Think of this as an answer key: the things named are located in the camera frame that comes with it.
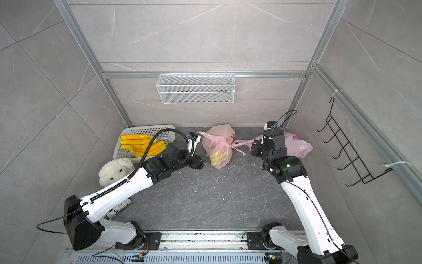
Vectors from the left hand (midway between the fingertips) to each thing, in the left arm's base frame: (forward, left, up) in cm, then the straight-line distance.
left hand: (203, 150), depth 74 cm
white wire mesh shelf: (+46, +4, +3) cm, 46 cm away
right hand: (0, -25, +5) cm, 26 cm away
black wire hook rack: (-12, -61, +5) cm, 62 cm away
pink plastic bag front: (+14, -8, -12) cm, 20 cm away
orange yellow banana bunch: (+22, +43, -21) cm, 53 cm away
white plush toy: (-5, +42, -6) cm, 43 cm away
